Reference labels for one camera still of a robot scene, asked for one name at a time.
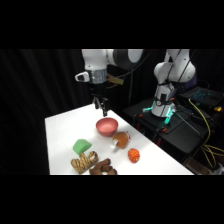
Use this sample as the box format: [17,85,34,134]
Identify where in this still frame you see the green sponge block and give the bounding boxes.
[72,138,93,155]

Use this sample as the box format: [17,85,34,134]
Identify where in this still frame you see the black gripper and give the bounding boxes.
[88,79,110,117]

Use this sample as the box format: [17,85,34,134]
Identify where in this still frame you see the striped tiger plush toy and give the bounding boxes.
[70,150,99,175]

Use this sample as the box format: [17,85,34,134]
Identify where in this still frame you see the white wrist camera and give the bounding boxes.
[74,71,91,83]

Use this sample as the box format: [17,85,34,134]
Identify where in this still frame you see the black robot stand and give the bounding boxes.
[122,94,224,168]

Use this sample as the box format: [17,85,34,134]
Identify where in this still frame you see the yellow cable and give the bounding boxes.
[188,98,224,168]

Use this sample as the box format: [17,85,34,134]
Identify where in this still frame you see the dark brown plush toy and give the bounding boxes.
[88,158,119,176]

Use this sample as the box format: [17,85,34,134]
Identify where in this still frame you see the black laptop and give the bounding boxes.
[179,85,224,109]

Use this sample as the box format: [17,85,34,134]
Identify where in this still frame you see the pink bowl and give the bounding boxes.
[95,117,119,138]

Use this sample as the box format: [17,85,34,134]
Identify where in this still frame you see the brown round plush toy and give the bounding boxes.
[110,130,132,151]

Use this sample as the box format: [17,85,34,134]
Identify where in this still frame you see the red ball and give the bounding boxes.
[127,148,141,164]

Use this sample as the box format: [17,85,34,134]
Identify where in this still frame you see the black curtain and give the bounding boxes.
[0,49,224,176]

